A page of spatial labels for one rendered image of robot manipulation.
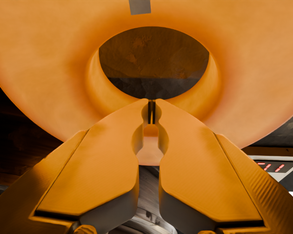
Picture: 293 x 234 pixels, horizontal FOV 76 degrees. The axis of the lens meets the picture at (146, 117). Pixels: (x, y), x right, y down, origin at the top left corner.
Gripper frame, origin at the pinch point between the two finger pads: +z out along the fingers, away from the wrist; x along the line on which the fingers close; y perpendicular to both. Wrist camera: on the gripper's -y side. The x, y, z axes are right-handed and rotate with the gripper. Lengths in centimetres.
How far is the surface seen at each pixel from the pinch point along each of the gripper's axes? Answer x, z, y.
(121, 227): -3.1, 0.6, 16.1
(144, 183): -0.7, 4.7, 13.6
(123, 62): -2.6, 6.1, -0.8
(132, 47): -1.8, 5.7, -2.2
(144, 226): -0.6, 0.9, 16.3
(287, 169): 26.1, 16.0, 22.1
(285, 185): 488, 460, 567
